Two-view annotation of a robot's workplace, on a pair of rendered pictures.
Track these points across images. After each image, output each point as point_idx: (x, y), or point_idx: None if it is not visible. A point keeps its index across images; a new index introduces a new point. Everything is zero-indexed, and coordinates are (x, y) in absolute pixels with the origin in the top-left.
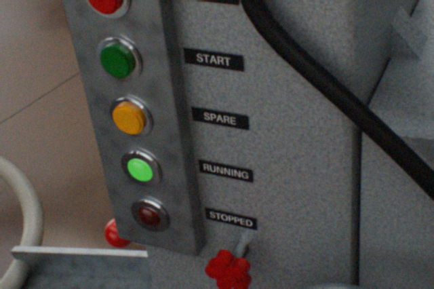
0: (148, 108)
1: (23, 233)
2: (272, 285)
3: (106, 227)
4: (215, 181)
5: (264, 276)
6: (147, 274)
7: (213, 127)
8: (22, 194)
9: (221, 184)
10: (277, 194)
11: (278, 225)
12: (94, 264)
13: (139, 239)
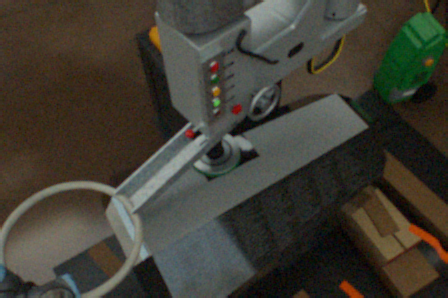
0: (219, 86)
1: (104, 190)
2: None
3: (188, 134)
4: (226, 93)
5: None
6: (162, 156)
7: (226, 81)
8: (83, 185)
9: (227, 93)
10: (238, 85)
11: (238, 92)
12: (145, 169)
13: (213, 122)
